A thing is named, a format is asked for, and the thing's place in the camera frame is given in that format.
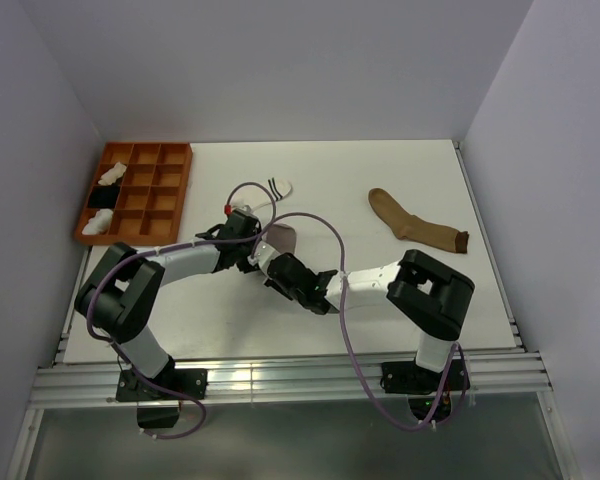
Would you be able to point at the white sock with black stripes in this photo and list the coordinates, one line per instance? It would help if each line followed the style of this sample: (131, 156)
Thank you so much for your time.
(272, 190)

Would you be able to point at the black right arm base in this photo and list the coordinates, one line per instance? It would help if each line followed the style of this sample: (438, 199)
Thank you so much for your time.
(420, 385)

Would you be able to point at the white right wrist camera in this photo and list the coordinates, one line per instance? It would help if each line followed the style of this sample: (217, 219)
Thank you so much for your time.
(263, 255)

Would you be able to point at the grey sock with red cuff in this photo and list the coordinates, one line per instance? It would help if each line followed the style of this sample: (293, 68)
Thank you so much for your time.
(282, 238)

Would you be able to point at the black rolled sock in tray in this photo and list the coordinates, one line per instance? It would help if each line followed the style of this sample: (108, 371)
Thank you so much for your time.
(103, 197)

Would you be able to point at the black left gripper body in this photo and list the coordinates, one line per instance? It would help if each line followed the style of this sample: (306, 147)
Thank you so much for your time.
(246, 249)

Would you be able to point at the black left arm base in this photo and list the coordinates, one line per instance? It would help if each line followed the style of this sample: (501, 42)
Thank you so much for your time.
(157, 409)

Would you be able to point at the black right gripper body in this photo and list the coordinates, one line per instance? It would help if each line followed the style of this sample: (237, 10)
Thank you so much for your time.
(299, 298)

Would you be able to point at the orange wooden compartment tray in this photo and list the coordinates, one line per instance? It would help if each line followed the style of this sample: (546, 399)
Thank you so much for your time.
(152, 193)

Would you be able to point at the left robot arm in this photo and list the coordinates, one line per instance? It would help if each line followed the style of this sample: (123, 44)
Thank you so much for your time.
(118, 297)

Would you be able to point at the aluminium frame rail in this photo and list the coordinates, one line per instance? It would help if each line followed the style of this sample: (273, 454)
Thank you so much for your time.
(319, 378)

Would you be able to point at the white rolled sock in tray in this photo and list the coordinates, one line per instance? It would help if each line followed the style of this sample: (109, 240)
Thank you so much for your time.
(99, 223)

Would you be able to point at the tan brown long sock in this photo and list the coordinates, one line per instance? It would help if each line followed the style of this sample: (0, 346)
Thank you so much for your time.
(407, 226)

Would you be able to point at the cream rolled sock in tray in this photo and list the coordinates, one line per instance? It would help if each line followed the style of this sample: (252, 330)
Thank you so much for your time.
(112, 175)

